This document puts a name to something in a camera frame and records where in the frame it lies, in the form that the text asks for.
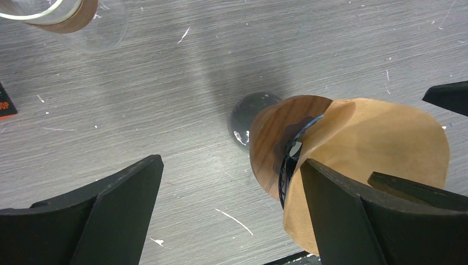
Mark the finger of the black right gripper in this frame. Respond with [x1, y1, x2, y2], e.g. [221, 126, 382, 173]
[368, 172, 467, 211]
[422, 81, 467, 116]

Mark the small glass carafe wood collar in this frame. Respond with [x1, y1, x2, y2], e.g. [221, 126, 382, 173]
[0, 0, 129, 54]

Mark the brown paper coffee filter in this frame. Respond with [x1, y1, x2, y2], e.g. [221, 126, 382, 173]
[283, 97, 451, 256]

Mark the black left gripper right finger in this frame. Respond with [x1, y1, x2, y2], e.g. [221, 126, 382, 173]
[300, 159, 467, 264]

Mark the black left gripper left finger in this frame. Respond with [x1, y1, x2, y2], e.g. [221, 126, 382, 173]
[1, 155, 164, 264]

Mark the orange coffee filter box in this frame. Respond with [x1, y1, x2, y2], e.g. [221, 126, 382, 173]
[0, 84, 18, 120]

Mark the blue glass dripper cone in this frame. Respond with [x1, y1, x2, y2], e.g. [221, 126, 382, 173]
[278, 114, 323, 209]

